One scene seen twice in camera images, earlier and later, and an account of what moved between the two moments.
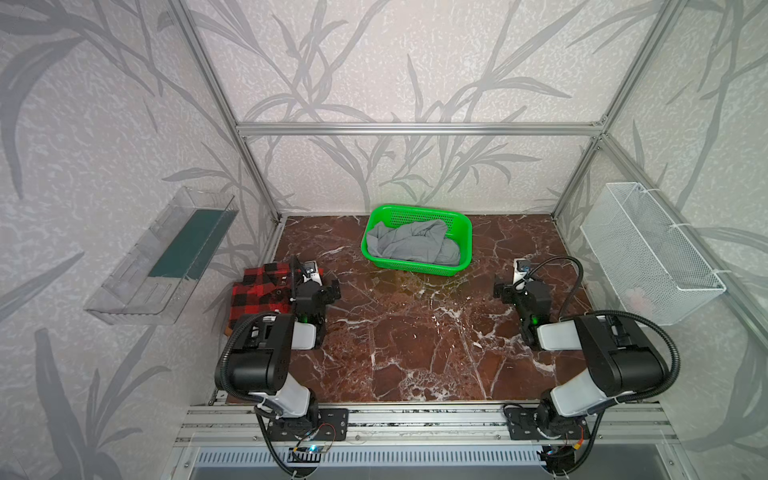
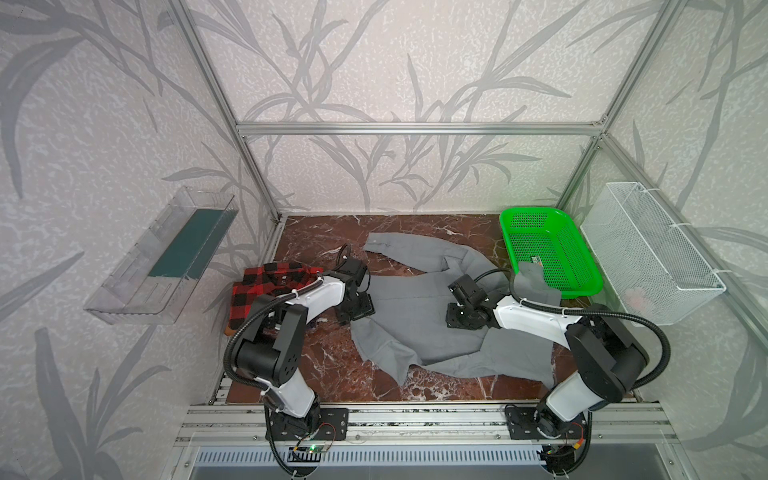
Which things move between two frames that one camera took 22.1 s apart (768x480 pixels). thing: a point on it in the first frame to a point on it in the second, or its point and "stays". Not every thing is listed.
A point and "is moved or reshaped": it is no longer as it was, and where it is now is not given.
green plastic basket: [417, 240] to [548, 234]
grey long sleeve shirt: [422, 241] is moved or reshaped
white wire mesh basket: [655, 275] stays
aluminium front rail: [244, 425] stays
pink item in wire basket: [637, 297] stays
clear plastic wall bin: [151, 280] stays
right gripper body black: [516, 291] to [463, 318]
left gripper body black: [303, 283] to [358, 307]
